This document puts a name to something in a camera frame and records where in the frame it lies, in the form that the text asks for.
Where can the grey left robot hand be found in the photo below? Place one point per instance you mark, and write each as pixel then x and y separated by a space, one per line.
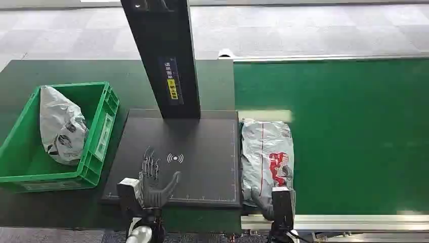
pixel 155 194

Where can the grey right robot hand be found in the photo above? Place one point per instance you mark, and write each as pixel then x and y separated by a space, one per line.
pixel 263 205

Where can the grey parcel bag red print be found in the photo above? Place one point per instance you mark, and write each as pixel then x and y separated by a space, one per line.
pixel 264 151

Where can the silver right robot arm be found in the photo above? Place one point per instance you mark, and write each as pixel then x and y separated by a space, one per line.
pixel 281 236

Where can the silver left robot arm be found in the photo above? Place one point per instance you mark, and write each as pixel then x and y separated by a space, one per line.
pixel 144 226

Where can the white label on crate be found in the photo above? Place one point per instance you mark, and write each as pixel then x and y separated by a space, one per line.
pixel 104 136

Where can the green plastic crate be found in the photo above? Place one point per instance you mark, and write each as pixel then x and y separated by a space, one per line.
pixel 98 141

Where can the grey parcel bag black print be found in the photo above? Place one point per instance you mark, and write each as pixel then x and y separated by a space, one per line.
pixel 62 128

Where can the green conveyor belt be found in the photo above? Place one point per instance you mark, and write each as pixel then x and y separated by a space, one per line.
pixel 355 134

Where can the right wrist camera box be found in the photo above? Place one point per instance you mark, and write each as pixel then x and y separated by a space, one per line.
pixel 283 208

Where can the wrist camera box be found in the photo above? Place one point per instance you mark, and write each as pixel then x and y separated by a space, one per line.
pixel 129 194
pixel 283 208

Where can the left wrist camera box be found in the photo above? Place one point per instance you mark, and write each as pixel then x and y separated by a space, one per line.
pixel 129 194

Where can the black scanner base plate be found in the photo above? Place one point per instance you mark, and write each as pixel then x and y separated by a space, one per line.
pixel 201 157

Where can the aluminium conveyor frame rail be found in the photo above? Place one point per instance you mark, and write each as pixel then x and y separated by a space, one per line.
pixel 321 57
pixel 355 222

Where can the yellow black label on post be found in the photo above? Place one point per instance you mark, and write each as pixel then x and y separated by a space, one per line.
pixel 172 88

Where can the black scanner post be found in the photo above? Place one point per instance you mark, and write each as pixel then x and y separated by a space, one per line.
pixel 164 57

